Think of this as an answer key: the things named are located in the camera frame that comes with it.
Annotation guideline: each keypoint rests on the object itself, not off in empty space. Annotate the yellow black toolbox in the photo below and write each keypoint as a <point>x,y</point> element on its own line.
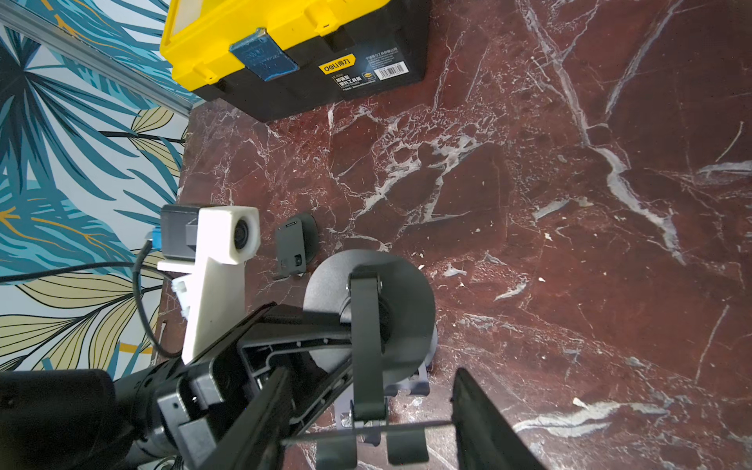
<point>277,59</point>

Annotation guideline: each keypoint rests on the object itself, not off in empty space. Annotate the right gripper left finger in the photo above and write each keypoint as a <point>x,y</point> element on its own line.
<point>254,441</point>

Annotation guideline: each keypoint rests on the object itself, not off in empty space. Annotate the dark grey stand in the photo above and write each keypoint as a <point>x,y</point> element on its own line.
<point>369,322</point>
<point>296,245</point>

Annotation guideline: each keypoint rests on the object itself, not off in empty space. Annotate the left aluminium frame post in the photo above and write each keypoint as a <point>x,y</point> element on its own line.
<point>34,27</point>

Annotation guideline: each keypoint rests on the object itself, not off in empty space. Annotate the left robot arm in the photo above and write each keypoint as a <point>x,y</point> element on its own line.
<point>64,419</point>

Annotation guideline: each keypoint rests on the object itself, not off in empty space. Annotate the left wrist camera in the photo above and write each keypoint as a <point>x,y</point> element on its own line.
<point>207,248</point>

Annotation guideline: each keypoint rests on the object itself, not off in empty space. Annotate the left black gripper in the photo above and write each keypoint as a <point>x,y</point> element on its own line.
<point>182,411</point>

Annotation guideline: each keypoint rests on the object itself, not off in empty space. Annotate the lavender stand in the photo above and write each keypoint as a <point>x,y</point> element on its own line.
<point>417,385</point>

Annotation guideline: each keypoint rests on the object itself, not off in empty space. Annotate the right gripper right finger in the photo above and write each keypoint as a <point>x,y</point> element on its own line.
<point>484,439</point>

